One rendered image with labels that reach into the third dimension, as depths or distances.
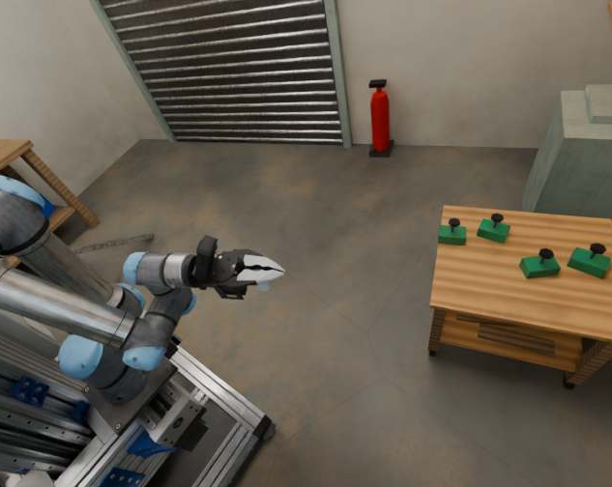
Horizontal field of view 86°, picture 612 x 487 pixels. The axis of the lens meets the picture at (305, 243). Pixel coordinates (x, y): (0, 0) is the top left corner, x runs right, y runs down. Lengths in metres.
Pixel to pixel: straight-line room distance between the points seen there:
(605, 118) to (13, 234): 2.17
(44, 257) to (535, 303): 1.51
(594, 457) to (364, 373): 0.94
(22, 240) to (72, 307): 0.19
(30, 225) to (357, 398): 1.48
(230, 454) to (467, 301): 1.14
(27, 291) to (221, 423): 1.12
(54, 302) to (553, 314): 1.47
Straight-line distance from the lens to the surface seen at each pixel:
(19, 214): 0.89
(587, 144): 2.00
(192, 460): 1.73
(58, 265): 0.96
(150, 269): 0.78
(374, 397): 1.80
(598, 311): 1.55
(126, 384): 1.15
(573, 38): 2.81
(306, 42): 2.90
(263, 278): 0.65
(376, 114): 2.81
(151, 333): 0.81
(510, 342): 1.77
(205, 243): 0.64
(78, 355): 1.06
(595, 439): 1.95
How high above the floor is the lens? 1.73
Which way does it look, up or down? 47 degrees down
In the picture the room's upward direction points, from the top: 17 degrees counter-clockwise
